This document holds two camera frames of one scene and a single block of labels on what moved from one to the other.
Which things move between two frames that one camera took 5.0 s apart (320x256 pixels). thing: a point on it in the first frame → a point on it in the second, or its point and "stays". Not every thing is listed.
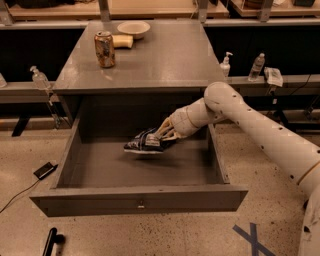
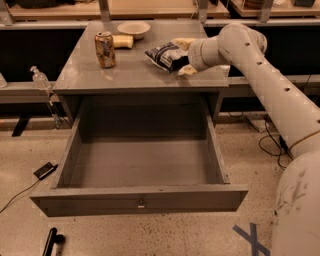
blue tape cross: [252, 239] stays
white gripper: [179, 122] → [195, 54]
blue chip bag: [146, 142] → [169, 56]
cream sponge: [122, 40] stays
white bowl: [135, 28] stays
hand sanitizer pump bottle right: [225, 67] stays
